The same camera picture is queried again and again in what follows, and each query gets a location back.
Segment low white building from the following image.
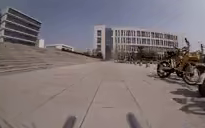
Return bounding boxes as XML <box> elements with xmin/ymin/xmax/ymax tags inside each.
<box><xmin>45</xmin><ymin>43</ymin><xmax>75</xmax><ymax>53</ymax></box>

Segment grey slab pavement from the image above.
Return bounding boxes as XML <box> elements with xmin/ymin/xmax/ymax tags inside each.
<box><xmin>0</xmin><ymin>60</ymin><xmax>205</xmax><ymax>128</ymax></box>

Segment small white building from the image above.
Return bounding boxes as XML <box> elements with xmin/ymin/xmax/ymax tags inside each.
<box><xmin>37</xmin><ymin>38</ymin><xmax>46</xmax><ymax>49</ymax></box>

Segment wide stone steps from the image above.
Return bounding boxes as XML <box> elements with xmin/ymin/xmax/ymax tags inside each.
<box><xmin>0</xmin><ymin>40</ymin><xmax>101</xmax><ymax>77</ymax></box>

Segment white building with many windows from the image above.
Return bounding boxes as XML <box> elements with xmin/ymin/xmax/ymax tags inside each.
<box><xmin>93</xmin><ymin>24</ymin><xmax>180</xmax><ymax>61</ymax></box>

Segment building with pale horizontal bands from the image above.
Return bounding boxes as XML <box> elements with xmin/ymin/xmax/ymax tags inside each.
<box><xmin>0</xmin><ymin>6</ymin><xmax>43</xmax><ymax>47</ymax></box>

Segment robot's own part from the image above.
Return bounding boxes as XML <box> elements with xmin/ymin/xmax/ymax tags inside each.
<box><xmin>62</xmin><ymin>115</ymin><xmax>78</xmax><ymax>128</ymax></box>
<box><xmin>125</xmin><ymin>112</ymin><xmax>144</xmax><ymax>128</ymax></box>

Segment yellow bicycle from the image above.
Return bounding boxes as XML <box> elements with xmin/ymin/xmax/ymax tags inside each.
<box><xmin>156</xmin><ymin>37</ymin><xmax>202</xmax><ymax>86</ymax></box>

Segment trees before white building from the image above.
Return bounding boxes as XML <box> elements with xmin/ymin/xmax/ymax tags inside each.
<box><xmin>114</xmin><ymin>45</ymin><xmax>168</xmax><ymax>63</ymax></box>

